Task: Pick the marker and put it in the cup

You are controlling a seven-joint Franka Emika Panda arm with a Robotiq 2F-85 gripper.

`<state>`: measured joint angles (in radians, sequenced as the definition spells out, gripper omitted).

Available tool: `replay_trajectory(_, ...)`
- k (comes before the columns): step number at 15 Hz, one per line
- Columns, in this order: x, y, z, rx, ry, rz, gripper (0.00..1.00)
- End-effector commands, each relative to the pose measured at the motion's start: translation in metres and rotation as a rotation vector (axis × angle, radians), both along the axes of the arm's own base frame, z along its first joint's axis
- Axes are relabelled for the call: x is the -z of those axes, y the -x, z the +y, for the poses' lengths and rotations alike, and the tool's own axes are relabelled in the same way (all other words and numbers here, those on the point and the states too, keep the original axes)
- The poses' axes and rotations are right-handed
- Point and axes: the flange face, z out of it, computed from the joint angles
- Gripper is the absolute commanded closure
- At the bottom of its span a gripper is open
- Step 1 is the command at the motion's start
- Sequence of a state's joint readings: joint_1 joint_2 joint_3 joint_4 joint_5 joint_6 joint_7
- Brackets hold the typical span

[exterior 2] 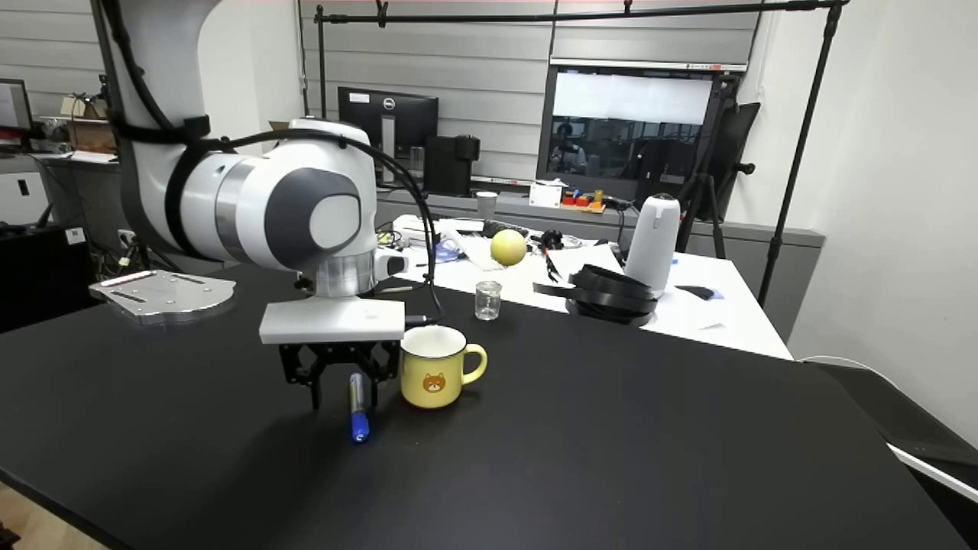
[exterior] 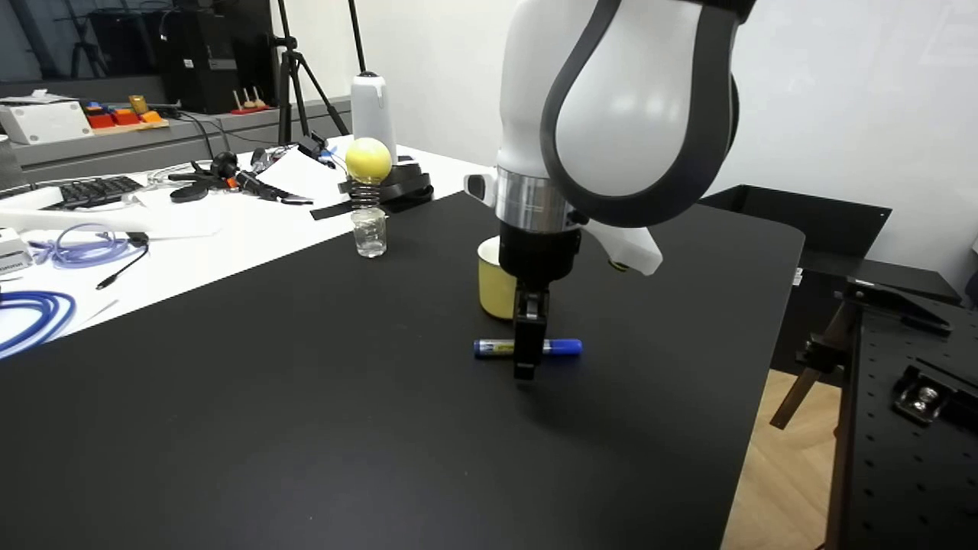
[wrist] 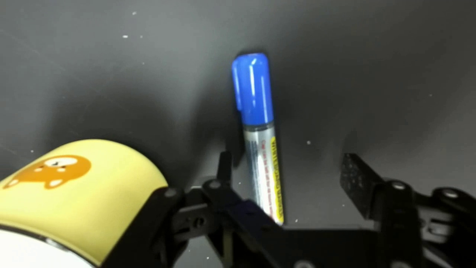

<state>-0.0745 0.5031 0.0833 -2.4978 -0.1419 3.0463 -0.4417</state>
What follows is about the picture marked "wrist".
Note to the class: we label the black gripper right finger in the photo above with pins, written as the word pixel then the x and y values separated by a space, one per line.
pixel 358 179

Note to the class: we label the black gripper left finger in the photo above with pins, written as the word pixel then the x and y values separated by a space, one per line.
pixel 224 169

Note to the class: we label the blue capped marker pen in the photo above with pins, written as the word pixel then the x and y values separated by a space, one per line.
pixel 252 90

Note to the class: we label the yellow enamel cup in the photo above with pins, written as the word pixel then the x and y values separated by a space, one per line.
pixel 89 209

